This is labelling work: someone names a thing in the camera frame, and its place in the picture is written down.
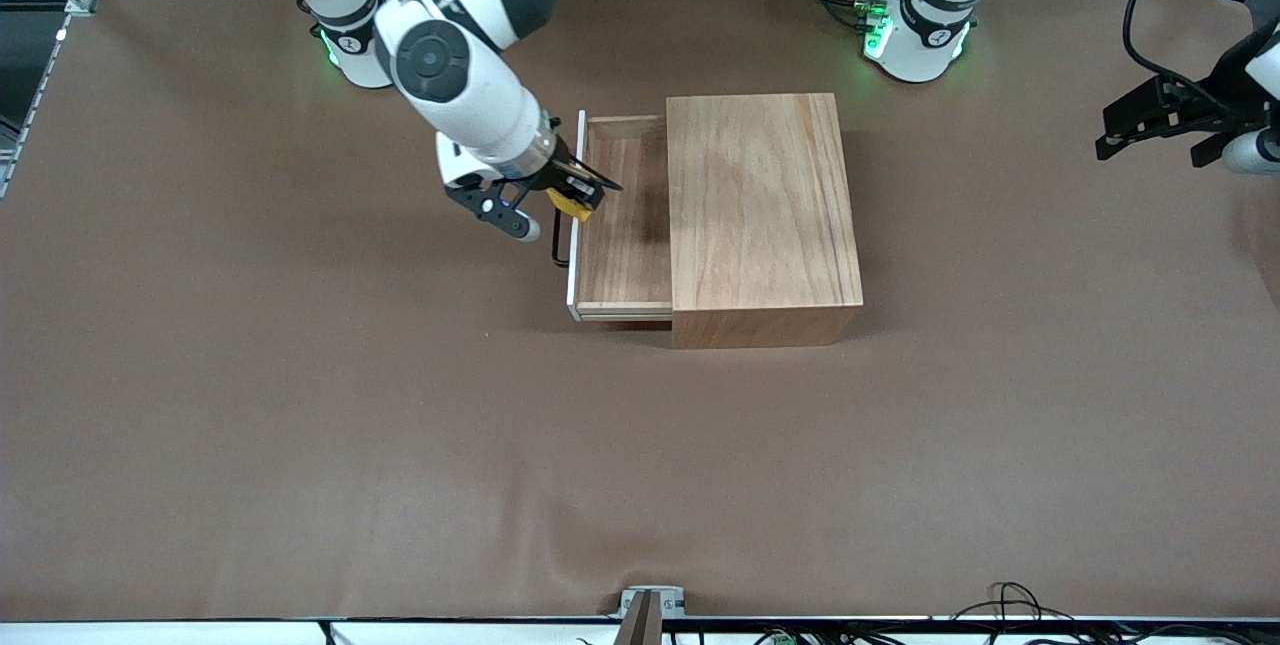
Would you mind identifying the grey clamp with wooden bar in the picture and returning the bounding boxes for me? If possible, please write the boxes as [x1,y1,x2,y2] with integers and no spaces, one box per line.
[615,585,688,645]

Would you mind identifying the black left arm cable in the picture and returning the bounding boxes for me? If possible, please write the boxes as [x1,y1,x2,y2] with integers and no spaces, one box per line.
[1122,0,1226,111]

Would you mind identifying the wooden drawer cabinet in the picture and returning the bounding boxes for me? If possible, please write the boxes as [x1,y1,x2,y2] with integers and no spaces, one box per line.
[666,93,866,350]

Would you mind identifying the aluminium side rail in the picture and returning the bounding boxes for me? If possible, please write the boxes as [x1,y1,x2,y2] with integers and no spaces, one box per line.
[0,15,69,198]

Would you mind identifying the yellow block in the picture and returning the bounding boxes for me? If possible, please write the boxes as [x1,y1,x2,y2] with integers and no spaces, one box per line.
[548,187,595,223]

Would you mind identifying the wooden drawer with black handle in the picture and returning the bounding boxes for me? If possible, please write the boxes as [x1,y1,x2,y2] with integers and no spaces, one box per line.
[553,110,674,323]

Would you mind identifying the black cable loops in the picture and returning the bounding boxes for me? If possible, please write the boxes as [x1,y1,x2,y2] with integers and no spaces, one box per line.
[948,580,1086,626]

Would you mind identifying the brown table cover sheet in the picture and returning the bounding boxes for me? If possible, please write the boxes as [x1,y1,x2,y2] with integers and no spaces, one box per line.
[0,0,1280,623]

